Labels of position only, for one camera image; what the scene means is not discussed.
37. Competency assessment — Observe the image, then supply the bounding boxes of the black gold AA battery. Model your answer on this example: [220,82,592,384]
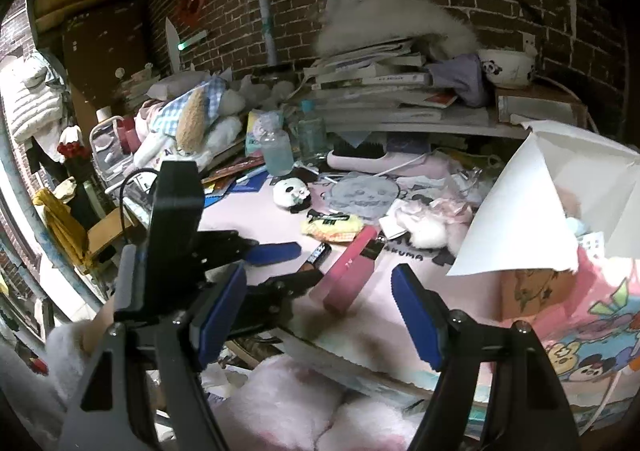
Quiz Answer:
[305,242,332,268]

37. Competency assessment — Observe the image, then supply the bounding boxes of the pink lipstick tube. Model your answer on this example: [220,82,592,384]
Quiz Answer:
[309,226,385,315]

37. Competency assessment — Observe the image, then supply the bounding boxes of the panda plush clip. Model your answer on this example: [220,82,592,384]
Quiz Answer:
[272,177,311,214]

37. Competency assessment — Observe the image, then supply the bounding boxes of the blue booklet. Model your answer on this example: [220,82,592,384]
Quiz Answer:
[230,172,269,193]

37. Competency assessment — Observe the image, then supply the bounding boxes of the orange sachet sticks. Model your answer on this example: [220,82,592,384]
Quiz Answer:
[201,156,265,186]

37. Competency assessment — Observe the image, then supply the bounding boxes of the yellow fuzzy hair clip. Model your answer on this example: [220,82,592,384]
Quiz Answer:
[300,210,364,244]

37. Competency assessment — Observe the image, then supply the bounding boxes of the pink ribbon bow puff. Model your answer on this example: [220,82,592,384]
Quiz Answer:
[378,198,473,256]

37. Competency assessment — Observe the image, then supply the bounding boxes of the clear bottle white cap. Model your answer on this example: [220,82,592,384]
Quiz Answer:
[256,112,294,177]

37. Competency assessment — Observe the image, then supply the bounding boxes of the Kotex pad package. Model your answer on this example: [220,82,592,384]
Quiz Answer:
[245,110,267,156]

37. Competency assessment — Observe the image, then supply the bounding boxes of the clear cartoon acrylic case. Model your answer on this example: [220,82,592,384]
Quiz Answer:
[323,173,400,224]

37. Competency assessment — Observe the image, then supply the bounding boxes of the dog plush with plaid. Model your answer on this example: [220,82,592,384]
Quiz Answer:
[132,76,246,172]

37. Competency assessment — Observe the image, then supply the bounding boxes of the clear bottle teal cap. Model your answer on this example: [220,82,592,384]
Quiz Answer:
[297,99,329,163]

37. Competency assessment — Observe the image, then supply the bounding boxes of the pink hair straightening brush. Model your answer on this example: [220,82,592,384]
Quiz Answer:
[326,141,461,179]

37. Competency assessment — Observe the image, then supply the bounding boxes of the pink cartoon storage bag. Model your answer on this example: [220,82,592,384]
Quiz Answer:
[479,234,640,412]

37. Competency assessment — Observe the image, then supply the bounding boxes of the white paper sheet in bag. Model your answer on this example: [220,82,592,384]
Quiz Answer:
[449,121,639,275]

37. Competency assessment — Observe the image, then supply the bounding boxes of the stack of books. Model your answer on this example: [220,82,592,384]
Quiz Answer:
[299,37,532,139]

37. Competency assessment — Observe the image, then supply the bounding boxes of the purple cloth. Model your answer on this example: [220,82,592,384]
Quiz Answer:
[426,54,486,108]

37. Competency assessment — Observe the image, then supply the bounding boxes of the white fluffy fur piece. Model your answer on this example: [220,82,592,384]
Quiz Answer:
[314,0,480,60]

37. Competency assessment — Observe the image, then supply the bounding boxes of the panda print bowl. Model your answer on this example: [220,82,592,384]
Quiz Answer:
[477,49,536,89]

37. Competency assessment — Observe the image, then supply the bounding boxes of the white charging cable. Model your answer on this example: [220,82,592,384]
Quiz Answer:
[324,152,432,183]

